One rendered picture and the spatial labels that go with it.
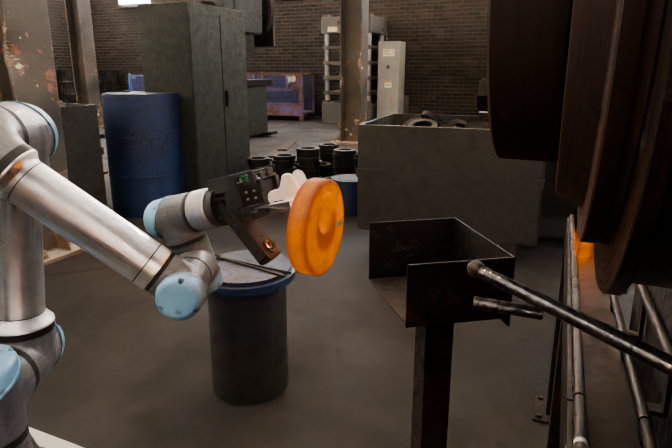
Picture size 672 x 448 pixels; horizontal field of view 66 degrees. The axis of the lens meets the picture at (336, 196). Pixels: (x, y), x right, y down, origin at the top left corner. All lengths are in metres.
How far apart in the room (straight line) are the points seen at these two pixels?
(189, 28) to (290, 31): 8.15
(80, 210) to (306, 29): 11.03
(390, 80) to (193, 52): 6.64
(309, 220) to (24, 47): 2.67
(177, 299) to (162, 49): 3.30
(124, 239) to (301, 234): 0.28
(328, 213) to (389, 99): 9.32
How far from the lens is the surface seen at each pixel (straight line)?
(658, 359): 0.38
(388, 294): 1.10
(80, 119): 3.78
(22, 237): 1.07
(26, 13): 3.32
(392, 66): 10.13
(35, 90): 3.30
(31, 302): 1.11
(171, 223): 0.97
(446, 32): 10.74
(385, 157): 2.98
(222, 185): 0.91
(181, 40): 3.94
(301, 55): 11.82
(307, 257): 0.79
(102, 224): 0.88
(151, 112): 3.85
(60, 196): 0.89
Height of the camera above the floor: 1.05
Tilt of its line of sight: 14 degrees down
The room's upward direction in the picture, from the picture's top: straight up
